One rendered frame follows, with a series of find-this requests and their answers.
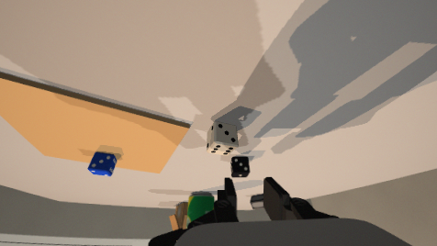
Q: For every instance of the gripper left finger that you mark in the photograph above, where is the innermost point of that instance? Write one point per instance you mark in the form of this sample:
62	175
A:
225	210

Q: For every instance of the open brown cardboard box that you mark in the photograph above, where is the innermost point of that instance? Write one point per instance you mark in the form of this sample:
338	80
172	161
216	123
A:
181	216

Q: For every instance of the black die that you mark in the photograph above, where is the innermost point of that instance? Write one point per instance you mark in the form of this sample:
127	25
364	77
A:
240	166

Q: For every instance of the blue die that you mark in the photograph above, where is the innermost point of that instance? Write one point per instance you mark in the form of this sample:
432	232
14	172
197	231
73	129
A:
102	164

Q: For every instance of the white die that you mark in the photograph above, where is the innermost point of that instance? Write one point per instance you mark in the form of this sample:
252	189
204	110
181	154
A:
222	138

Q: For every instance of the orange flat square mat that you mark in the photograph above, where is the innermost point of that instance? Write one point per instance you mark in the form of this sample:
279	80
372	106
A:
70	126

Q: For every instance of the green drink can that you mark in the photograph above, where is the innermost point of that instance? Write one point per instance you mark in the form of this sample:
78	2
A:
199	203

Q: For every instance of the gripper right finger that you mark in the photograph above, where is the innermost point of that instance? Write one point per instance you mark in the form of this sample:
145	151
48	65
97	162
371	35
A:
279	206

